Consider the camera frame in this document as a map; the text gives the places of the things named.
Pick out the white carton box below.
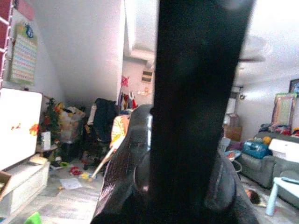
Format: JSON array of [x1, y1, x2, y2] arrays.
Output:
[[40, 131, 52, 150]]

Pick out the blue plastic case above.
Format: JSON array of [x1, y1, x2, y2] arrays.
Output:
[[242, 139, 270, 160]]

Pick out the colourful wall chart poster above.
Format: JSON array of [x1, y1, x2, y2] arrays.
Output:
[[8, 21, 38, 86]]

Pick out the pink box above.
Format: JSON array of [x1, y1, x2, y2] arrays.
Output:
[[17, 0, 36, 21]]

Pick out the hanging colourful clothes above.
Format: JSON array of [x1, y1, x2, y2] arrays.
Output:
[[118, 91, 139, 111]]

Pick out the green plastic toy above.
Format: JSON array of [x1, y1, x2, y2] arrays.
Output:
[[24, 211, 43, 224]]

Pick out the black broom handle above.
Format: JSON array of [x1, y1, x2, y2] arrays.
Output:
[[148, 0, 257, 224]]

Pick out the bag stuffed with toys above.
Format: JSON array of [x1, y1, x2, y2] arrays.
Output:
[[57, 102, 86, 143]]

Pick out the dark framed picture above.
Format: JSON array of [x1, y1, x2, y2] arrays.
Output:
[[289, 78, 299, 94]]

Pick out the red cube shelf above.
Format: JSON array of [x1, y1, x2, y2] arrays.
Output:
[[0, 0, 14, 90]]

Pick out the small green Christmas tree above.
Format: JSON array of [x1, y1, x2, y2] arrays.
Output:
[[41, 97, 61, 142]]

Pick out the small white table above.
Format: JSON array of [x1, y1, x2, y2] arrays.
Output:
[[265, 176, 299, 217]]

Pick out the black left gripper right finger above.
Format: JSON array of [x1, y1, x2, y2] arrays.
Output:
[[203, 149, 260, 224]]

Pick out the brown cardboard box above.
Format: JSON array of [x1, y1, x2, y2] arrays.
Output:
[[223, 124, 243, 142]]

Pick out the wall electrical panel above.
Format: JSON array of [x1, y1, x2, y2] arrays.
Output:
[[142, 69, 154, 83]]

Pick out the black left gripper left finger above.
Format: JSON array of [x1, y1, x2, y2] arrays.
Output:
[[90, 104, 154, 224]]

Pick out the low white cabinet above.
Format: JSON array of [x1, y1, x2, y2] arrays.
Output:
[[0, 160, 51, 216]]

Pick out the small round side table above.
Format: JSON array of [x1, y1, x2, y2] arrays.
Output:
[[36, 144, 58, 158]]

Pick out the white paper sheet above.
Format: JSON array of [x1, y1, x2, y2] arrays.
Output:
[[59, 178, 83, 190]]

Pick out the framed colourful chart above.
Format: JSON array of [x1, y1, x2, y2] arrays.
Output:
[[271, 92, 298, 132]]

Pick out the orange patterned cushion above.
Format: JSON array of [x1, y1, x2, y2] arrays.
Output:
[[109, 115, 131, 148]]

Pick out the white stick with yellow end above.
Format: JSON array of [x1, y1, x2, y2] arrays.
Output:
[[90, 139, 122, 182]]

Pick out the white board with stickers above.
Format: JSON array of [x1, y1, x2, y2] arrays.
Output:
[[0, 88, 43, 171]]

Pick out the grey sofa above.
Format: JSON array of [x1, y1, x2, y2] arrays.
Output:
[[237, 131, 299, 203]]

